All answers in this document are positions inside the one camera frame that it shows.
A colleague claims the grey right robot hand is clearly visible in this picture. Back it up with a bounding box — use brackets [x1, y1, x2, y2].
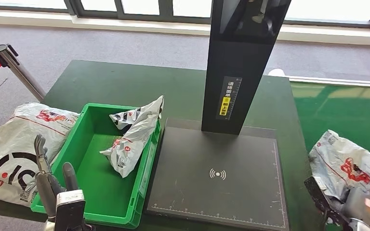
[341, 186, 370, 231]

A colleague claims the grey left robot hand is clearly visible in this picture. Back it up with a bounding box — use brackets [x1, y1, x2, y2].
[33, 134, 79, 222]

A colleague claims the white parcel red stripe print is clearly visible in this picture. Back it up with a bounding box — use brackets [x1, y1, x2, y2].
[308, 129, 370, 206]

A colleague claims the white parcel black red print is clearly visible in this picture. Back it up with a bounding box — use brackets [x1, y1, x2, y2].
[99, 95, 165, 179]

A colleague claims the green conveyor belt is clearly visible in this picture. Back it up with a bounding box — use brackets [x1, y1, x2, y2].
[290, 81, 370, 231]

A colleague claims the black inbound scanner machine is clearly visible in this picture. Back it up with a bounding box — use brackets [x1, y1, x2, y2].
[146, 0, 292, 231]

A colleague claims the green plastic crate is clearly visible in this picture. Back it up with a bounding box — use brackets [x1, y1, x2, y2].
[30, 103, 162, 230]

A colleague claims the large white bag black logo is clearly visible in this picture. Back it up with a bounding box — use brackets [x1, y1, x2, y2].
[0, 102, 80, 208]

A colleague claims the white round cap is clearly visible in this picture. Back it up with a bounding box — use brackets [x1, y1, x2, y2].
[267, 68, 286, 78]

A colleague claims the white window sill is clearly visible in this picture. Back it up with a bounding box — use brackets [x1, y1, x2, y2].
[0, 9, 370, 48]

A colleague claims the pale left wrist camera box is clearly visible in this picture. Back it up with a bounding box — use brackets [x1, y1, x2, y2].
[54, 190, 87, 231]

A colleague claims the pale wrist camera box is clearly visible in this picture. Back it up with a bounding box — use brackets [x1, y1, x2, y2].
[304, 176, 344, 224]
[54, 190, 87, 231]

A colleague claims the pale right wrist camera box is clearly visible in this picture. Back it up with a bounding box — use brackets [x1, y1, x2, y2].
[304, 176, 344, 224]

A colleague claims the silver stanchion post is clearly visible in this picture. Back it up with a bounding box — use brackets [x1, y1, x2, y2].
[0, 43, 46, 102]

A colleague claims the white conveyor side rail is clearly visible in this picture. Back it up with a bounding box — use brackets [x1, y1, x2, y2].
[286, 76, 370, 89]

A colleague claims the dark window frame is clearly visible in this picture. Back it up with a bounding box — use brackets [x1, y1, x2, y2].
[0, 0, 370, 33]

